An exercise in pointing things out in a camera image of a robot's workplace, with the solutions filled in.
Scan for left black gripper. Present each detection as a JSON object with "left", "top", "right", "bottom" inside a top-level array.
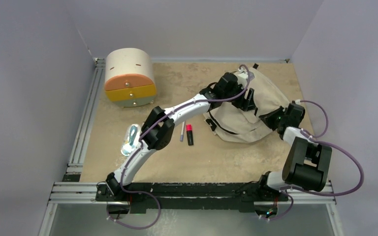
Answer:
[{"left": 222, "top": 82, "right": 255, "bottom": 112}]

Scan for beige canvas student backpack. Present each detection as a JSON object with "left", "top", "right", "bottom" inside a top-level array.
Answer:
[{"left": 203, "top": 64, "right": 289, "bottom": 144}]

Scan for black pink highlighter marker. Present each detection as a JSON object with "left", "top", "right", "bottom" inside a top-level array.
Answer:
[{"left": 186, "top": 124, "right": 194, "bottom": 146}]

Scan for purple grey marker pen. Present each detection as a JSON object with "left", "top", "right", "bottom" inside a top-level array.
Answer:
[{"left": 180, "top": 121, "right": 186, "bottom": 142}]

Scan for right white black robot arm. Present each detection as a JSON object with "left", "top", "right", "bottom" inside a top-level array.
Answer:
[{"left": 256, "top": 102, "right": 332, "bottom": 200}]

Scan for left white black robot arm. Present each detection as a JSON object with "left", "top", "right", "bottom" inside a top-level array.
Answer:
[{"left": 105, "top": 70, "right": 254, "bottom": 201}]

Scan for blister pack with blue scissors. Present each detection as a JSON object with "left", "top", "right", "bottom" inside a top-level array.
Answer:
[{"left": 121, "top": 124, "right": 141, "bottom": 157}]

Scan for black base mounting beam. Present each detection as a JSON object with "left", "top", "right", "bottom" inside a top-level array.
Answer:
[{"left": 95, "top": 181, "right": 288, "bottom": 214}]

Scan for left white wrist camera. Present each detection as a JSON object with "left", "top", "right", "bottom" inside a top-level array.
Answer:
[{"left": 235, "top": 67, "right": 255, "bottom": 86}]

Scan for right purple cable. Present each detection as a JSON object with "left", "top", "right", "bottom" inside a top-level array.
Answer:
[{"left": 260, "top": 100, "right": 365, "bottom": 222}]

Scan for aluminium frame rails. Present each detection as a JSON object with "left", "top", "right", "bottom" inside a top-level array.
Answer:
[{"left": 39, "top": 59, "right": 344, "bottom": 236}]

